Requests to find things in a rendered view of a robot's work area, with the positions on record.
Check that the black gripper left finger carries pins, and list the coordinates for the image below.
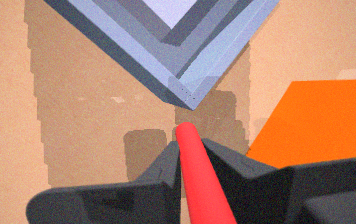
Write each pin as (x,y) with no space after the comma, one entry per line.
(154,197)

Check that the red peg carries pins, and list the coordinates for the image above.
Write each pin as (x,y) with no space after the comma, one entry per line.
(205,199)

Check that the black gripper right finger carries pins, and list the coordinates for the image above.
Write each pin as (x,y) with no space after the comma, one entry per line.
(258,193)

